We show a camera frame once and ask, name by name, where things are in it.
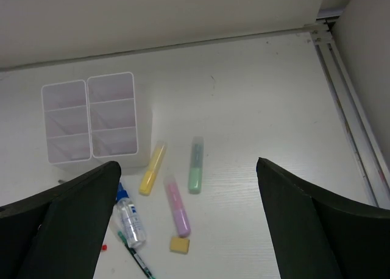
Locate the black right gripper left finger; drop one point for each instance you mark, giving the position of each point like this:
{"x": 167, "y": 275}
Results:
{"x": 59, "y": 232}

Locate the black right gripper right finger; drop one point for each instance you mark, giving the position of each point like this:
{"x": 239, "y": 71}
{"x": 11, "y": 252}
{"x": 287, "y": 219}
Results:
{"x": 319, "y": 234}

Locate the clear bottle blue cap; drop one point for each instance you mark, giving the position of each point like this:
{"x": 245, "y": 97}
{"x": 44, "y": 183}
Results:
{"x": 131, "y": 225}

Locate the green gel pen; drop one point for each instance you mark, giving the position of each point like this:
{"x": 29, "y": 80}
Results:
{"x": 146, "y": 271}

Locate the yellow highlighter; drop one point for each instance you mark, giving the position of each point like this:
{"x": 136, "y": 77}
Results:
{"x": 153, "y": 168}

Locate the green highlighter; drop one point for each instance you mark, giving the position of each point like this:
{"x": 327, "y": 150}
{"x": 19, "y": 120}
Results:
{"x": 196, "y": 165}

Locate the left white compartment organizer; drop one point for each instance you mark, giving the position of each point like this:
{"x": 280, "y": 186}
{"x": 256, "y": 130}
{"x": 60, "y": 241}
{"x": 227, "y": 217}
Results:
{"x": 66, "y": 121}

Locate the white compartment organizer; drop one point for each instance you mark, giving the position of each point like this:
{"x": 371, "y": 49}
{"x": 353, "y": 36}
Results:
{"x": 120, "y": 120}
{"x": 66, "y": 121}

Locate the right white compartment organizer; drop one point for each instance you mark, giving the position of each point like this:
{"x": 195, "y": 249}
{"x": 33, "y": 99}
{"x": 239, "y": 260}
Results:
{"x": 120, "y": 120}

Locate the aluminium frame rail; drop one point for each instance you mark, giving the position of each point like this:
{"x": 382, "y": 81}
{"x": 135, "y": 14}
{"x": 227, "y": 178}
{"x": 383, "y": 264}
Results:
{"x": 362, "y": 141}

